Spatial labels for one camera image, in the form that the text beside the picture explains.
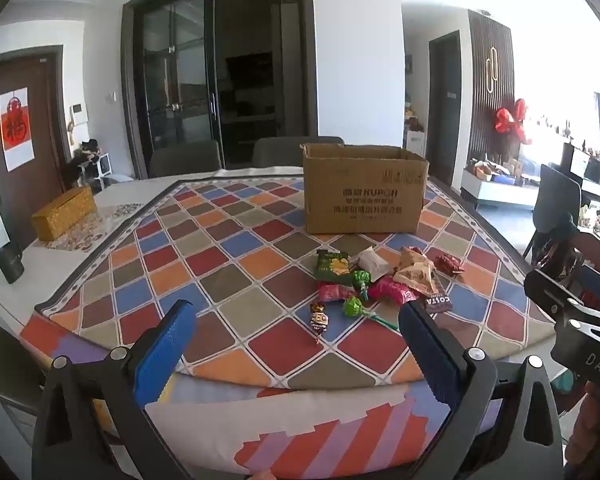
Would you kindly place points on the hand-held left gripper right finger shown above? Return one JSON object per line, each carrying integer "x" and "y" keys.
{"x": 430, "y": 355}

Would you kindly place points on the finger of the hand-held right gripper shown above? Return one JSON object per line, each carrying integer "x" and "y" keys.
{"x": 594, "y": 285}
{"x": 552, "y": 290}

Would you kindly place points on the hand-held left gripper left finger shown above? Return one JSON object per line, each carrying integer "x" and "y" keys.
{"x": 165, "y": 345}

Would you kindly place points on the brown Costa packet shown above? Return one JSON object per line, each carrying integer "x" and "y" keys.
{"x": 437, "y": 302}

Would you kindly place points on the plain pink snack packet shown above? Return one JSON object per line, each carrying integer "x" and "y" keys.
{"x": 390, "y": 290}

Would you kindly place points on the beige biscuit packet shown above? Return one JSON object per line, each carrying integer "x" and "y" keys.
{"x": 415, "y": 280}

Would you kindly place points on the green foil lollipop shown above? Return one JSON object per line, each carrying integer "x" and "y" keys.
{"x": 362, "y": 278}
{"x": 352, "y": 306}

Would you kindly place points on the dark red small packet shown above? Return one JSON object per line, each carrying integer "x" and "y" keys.
{"x": 450, "y": 264}

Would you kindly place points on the orange beige snack packet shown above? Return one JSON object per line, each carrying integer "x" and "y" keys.
{"x": 412, "y": 257}

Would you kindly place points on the white snack packet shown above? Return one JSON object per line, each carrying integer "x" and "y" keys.
{"x": 375, "y": 264}

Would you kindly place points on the small figure candy packet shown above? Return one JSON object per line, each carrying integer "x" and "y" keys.
{"x": 320, "y": 322}

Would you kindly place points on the pink packet with grey picture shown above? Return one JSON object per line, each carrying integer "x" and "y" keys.
{"x": 332, "y": 291}

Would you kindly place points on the green chip packet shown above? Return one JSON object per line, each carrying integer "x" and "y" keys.
{"x": 332, "y": 266}

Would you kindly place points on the brown cardboard box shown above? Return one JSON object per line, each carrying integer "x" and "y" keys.
{"x": 362, "y": 195}

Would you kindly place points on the person's right hand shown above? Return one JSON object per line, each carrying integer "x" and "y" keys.
{"x": 592, "y": 420}

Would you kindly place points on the checkered colourful tablecloth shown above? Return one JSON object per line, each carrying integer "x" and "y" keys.
{"x": 230, "y": 285}

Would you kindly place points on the dark blue chair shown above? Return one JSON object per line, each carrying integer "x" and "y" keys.
{"x": 555, "y": 195}

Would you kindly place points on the white low cabinet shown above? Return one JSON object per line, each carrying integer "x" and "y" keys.
{"x": 495, "y": 192}

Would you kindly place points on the patterned table mat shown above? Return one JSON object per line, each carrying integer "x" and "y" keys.
{"x": 117, "y": 212}

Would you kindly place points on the dark chair back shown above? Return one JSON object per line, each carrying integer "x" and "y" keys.
{"x": 5, "y": 360}

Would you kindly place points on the golden tissue box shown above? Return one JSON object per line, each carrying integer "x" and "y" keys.
{"x": 62, "y": 212}

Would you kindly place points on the red balloon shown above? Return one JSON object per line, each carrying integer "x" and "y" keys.
{"x": 510, "y": 120}

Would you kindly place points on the black mug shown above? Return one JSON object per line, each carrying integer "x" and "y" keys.
{"x": 9, "y": 262}

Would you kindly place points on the grey dining chair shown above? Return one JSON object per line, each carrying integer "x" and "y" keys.
{"x": 280, "y": 152}
{"x": 185, "y": 157}

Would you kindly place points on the white small shelf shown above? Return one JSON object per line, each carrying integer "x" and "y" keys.
{"x": 95, "y": 165}

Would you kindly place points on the dark room door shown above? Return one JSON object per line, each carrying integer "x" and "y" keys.
{"x": 442, "y": 110}

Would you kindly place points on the white intercom panel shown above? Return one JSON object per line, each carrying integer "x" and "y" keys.
{"x": 78, "y": 114}

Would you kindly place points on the brown entrance door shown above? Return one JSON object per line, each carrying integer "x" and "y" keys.
{"x": 40, "y": 125}

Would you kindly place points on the red and white door poster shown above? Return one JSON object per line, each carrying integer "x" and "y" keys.
{"x": 16, "y": 127}

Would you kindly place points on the dark glass sliding door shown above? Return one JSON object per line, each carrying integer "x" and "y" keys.
{"x": 190, "y": 75}

